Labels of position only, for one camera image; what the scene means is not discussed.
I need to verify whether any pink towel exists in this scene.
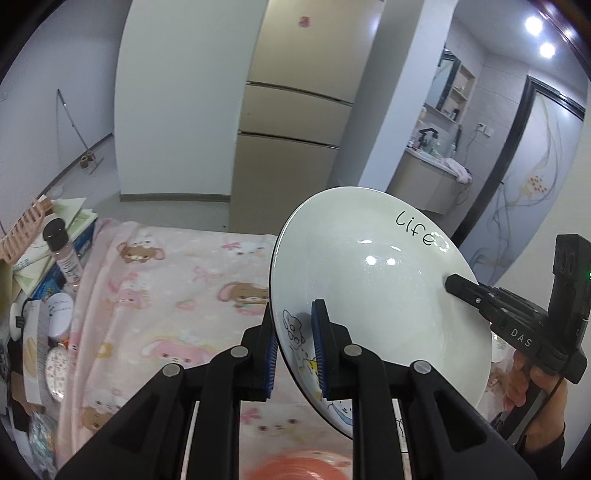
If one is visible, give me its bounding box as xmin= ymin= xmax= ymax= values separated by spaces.
xmin=443 ymin=158 xmax=472 ymax=185

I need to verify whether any peach slatted rack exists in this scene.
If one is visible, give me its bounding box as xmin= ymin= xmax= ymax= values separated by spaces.
xmin=0 ymin=195 xmax=55 ymax=264

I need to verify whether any thin metal pole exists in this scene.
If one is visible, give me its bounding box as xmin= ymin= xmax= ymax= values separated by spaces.
xmin=56 ymin=90 xmax=114 ymax=176

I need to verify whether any pink bowl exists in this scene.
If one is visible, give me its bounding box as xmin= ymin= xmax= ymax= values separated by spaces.
xmin=242 ymin=450 xmax=354 ymax=480

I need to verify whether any floral round tin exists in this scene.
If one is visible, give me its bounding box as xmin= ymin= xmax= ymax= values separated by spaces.
xmin=46 ymin=345 xmax=77 ymax=402

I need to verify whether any pink cartoon printed tablecloth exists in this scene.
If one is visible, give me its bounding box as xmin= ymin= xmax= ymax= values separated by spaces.
xmin=55 ymin=217 xmax=509 ymax=480

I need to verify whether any white plate with cartoon print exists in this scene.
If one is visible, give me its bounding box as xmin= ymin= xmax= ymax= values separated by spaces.
xmin=269 ymin=186 xmax=494 ymax=439

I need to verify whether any bathroom mirror cabinet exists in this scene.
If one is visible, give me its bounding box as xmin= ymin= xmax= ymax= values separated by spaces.
xmin=425 ymin=46 xmax=462 ymax=125

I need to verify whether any black power adapter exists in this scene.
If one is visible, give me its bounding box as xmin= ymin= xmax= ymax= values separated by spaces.
xmin=9 ymin=300 xmax=29 ymax=343

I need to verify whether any pale green paper box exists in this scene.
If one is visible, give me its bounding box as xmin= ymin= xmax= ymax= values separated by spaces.
xmin=53 ymin=198 xmax=100 ymax=236

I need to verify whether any beige bathroom vanity cabinet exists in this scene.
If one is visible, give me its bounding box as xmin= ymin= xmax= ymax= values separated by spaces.
xmin=387 ymin=148 xmax=472 ymax=215

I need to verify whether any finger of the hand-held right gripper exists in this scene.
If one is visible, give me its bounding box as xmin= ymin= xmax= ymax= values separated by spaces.
xmin=444 ymin=273 xmax=506 ymax=321
xmin=476 ymin=282 xmax=546 ymax=315

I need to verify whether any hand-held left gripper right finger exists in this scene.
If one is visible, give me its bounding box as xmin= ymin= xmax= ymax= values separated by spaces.
xmin=311 ymin=299 xmax=539 ymax=480

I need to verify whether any person's right hand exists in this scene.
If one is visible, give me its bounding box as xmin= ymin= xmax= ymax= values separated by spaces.
xmin=502 ymin=347 xmax=570 ymax=455

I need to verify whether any person's right forearm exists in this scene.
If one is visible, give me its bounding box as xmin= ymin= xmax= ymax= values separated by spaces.
xmin=522 ymin=425 xmax=570 ymax=480

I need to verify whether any frosted floral glass door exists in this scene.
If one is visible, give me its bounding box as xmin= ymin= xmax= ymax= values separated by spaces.
xmin=455 ymin=76 xmax=587 ymax=287

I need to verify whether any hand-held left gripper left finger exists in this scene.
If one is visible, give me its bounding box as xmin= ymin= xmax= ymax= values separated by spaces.
xmin=55 ymin=302 xmax=280 ymax=480

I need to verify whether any white round container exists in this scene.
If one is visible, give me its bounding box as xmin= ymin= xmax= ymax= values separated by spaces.
xmin=44 ymin=293 xmax=75 ymax=342

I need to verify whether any beige refrigerator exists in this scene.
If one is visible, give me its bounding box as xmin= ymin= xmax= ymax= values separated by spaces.
xmin=229 ymin=0 xmax=382 ymax=234

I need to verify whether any clear bottle with black cap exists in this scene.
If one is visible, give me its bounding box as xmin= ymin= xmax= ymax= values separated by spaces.
xmin=43 ymin=218 xmax=86 ymax=289

